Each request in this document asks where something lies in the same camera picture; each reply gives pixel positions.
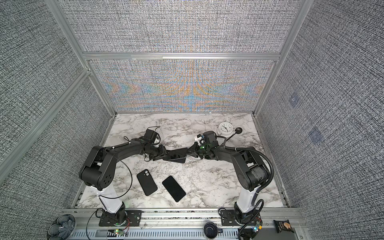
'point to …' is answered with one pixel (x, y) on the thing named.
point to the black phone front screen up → (174, 189)
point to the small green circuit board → (118, 232)
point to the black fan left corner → (62, 227)
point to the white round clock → (225, 129)
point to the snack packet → (281, 226)
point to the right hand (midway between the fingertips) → (185, 151)
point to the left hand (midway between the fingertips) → (167, 155)
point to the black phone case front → (147, 183)
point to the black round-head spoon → (238, 130)
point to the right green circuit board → (257, 227)
